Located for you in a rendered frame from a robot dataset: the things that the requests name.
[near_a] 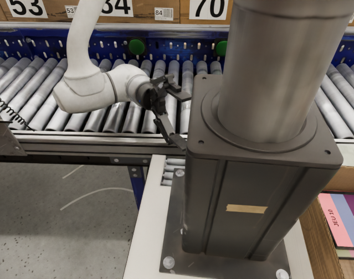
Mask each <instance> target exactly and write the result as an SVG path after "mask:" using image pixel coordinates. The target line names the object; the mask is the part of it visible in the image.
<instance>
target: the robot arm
mask: <svg viewBox="0 0 354 279"><path fill-rule="evenodd" d="M105 2H106V0H80V1H79V4H78V7H77V9H76V12H75V14H74V18H73V21H72V23H71V26H70V29H69V33H68V38H67V43H66V54H67V60H68V68H67V71H66V72H65V73H64V81H61V82H58V83H57V84H56V85H55V86H54V88H53V92H52V95H53V97H54V99H55V101H56V102H57V104H58V106H59V108H60V109H61V110H62V111H64V112H67V113H86V112H91V111H96V110H99V109H103V108H105V107H108V106H110V105H112V104H116V103H119V102H126V101H133V102H134V103H135V104H136V105H137V106H139V107H143V108H144V109H146V110H149V111H152V112H153V114H154V115H155V119H153V122H154V124H155V125H156V126H157V128H158V129H159V131H160V133H161V135H162V136H163V138H164V139H165V141H166V143H167V144H168V145H171V144H175V145H176V146H177V147H178V148H179V149H180V150H181V151H182V152H184V151H185V150H186V143H187V141H186V140H185V139H184V138H183V137H182V136H181V135H179V134H178V133H177V134H176V133H175V131H174V129H173V127H172V125H171V123H170V120H169V118H168V112H167V110H166V105H165V104H166V100H165V97H166V96H167V94H168V93H169V94H170V95H172V96H173V97H174V98H176V99H177V100H179V101H180V102H186V101H189V100H191V98H192V95H190V94H189V93H187V92H185V91H183V90H182V89H181V87H180V86H179V85H177V84H176V83H175V81H173V78H174V77H175V76H174V74H173V73H171V74H167V75H163V76H161V77H155V78H151V79H150V78H149V77H148V76H147V74H146V73H145V72H144V71H142V70H141V69H139V68H138V67H136V66H133V65H130V64H121V65H119V66H117V67H116V68H115V69H114V70H111V71H108V72H105V73H102V72H101V71H100V68H98V67H97V66H95V65H94V64H93V63H92V62H91V60H90V58H89V54H88V43H89V39H90V37H91V34H92V32H93V30H94V27H95V25H96V22H97V21H98V18H99V16H100V13H101V11H102V9H103V7H104V4H105ZM165 81H166V83H165V84H163V86H162V88H159V84H161V83H162V82H165ZM162 113H165V115H161V114H162ZM160 115H161V116H160Z"/></svg>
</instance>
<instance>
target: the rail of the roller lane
mask: <svg viewBox="0 0 354 279"><path fill-rule="evenodd" d="M11 131H12V133H13V134H14V136H15V137H16V139H17V140H18V142H19V143H20V145H21V146H22V147H23V149H24V150H25V152H26V153H27V154H47V155H67V156H104V157H141V158H151V157H152V155H153V154H156V155H164V156H166V158H178V159H186V151H184V152H182V151H181V150H180V149H179V148H178V147H177V146H176V145H175V144H171V145H168V144H167V143H166V141H165V139H164V138H163V136H162V135H161V134H143V133H102V132H61V131H34V132H33V131H20V130H11ZM334 140H335V142H336V144H345V145H354V139H334Z"/></svg>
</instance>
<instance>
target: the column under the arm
mask: <svg viewBox="0 0 354 279"><path fill-rule="evenodd" d="M222 77H223V75H214V74H198V75H196V76H195V77H194V80H193V88H192V98H191V108H190V113H189V123H188V135H187V143H186V160H185V169H183V168H174V171H173V178H172V185H171V193H170V200H169V205H168V212H167V219H166V227H165V234H164V238H163V246H162V254H161V261H160V268H159V272H160V273H169V274H174V275H184V276H192V277H201V278H210V279H292V277H291V272H290V267H289V262H288V257H287V253H286V248H285V243H284V237H285V236H286V235H287V233H288V232H289V231H290V230H291V228H292V227H293V226H294V225H295V224H296V222H297V221H298V219H299V217H300V216H301V215H302V214H303V213H304V212H305V211H306V210H307V209H308V207H309V206H310V205H311V204H312V202H313V201H314V200H315V199H316V198H317V196H318V195H319V194H320V193H321V191H322V190H323V189H324V187H325V186H326V185H327V184H328V183H329V181H330V180H331V179H332V178H333V176H334V175H335V174H336V173H337V172H338V170H339V169H340V168H341V166H342V164H343V156H342V154H341V152H340V150H339V148H338V146H337V144H336V142H335V140H334V138H333V136H332V134H331V132H330V130H329V128H328V126H327V124H326V122H325V120H324V118H323V116H322V114H321V112H320V110H319V108H318V106H317V104H316V102H315V100H314V101H313V103H312V105H311V107H310V110H309V112H308V114H307V116H306V119H305V121H304V123H303V125H302V128H301V130H300V132H299V133H298V135H297V136H296V137H294V138H292V139H290V140H288V141H285V142H281V143H267V142H265V143H258V142H253V141H249V140H247V139H243V138H241V137H238V136H236V135H234V134H232V133H231V132H229V131H228V130H227V129H226V128H225V127H224V126H223V125H222V124H221V122H220V120H219V118H218V105H219V98H220V90H221V85H222Z"/></svg>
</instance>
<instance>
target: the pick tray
mask: <svg viewBox="0 0 354 279"><path fill-rule="evenodd" d="M323 190H334V191H346V192H354V166H341V168H340V169H339V170H338V172H337V173H336V174H335V175H334V176H333V178H332V179H331V180H330V181H329V183H328V184H327V185H326V186H325V187H324V189H323ZM299 221H300V225H301V229H302V234H303V237H304V241H305V245H306V249H307V254H308V257H309V261H310V265H311V269H312V274H313V277H314V279H354V260H339V258H338V255H337V252H336V249H335V246H334V242H333V240H332V237H331V234H330V231H329V227H328V225H327V222H326V219H325V216H324V212H323V210H322V206H321V203H320V200H319V197H318V196H317V198H316V199H315V200H314V201H313V202H312V204H311V205H310V206H309V207H308V209H307V210H306V211H305V212H304V213H303V214H302V215H301V216H300V217H299Z"/></svg>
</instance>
